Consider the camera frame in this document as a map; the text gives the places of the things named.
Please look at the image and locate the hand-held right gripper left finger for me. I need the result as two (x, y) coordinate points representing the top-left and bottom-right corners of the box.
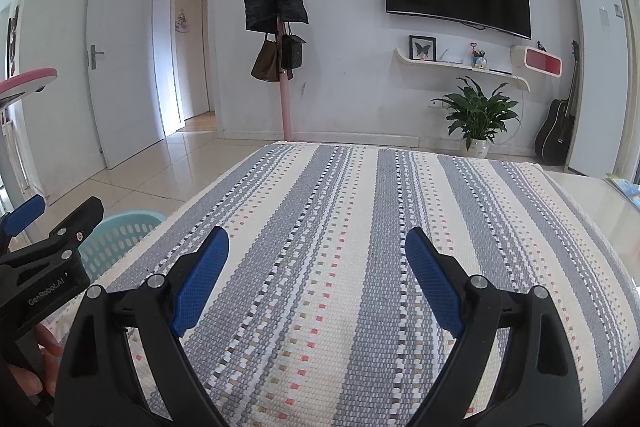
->
(52, 226), (231, 427)

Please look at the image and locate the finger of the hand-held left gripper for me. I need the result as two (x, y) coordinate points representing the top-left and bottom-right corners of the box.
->
(47, 197), (105, 258)
(0, 194), (47, 254)

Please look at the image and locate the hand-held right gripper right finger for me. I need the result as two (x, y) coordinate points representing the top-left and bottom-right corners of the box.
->
(404, 227), (583, 427)

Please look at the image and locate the light blue plastic basket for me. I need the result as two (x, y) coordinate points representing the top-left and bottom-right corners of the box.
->
(77, 211), (168, 284)

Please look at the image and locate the person's left hand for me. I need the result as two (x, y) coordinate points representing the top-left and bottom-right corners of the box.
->
(0, 323), (64, 400)

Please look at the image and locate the striped woven table cloth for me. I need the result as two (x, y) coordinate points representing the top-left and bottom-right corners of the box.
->
(42, 141), (640, 427)

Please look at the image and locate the pink white stand table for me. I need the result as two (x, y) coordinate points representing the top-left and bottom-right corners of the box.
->
(0, 67), (59, 108)

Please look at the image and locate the white door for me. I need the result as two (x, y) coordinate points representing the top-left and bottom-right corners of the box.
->
(87, 0), (167, 170)

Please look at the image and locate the green potted plant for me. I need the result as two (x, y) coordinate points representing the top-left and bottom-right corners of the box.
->
(431, 76), (522, 159)

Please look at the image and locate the pink coat rack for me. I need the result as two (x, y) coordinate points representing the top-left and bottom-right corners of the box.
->
(247, 0), (306, 143)

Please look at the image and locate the black guitar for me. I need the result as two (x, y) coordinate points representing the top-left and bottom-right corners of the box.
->
(534, 40), (581, 166)

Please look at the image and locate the brown bag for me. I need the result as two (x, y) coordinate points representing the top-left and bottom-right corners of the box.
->
(250, 32), (281, 83)

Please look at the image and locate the small colourful figurine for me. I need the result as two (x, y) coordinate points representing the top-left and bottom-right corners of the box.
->
(469, 42), (489, 70)

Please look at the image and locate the red white box shelf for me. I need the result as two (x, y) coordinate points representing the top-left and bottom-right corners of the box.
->
(524, 46), (564, 78)

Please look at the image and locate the black bag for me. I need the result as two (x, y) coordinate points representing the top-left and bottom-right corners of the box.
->
(280, 23), (307, 70)

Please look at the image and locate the white fridge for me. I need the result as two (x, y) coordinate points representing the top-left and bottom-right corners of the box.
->
(567, 0), (632, 178)

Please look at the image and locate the dark wall picture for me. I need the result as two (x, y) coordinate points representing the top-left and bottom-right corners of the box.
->
(7, 5), (21, 73)

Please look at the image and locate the white wavy wall shelf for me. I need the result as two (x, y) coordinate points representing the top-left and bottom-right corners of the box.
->
(393, 47), (531, 93)

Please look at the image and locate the butterfly picture frame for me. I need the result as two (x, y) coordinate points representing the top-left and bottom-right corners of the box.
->
(408, 35), (437, 63)

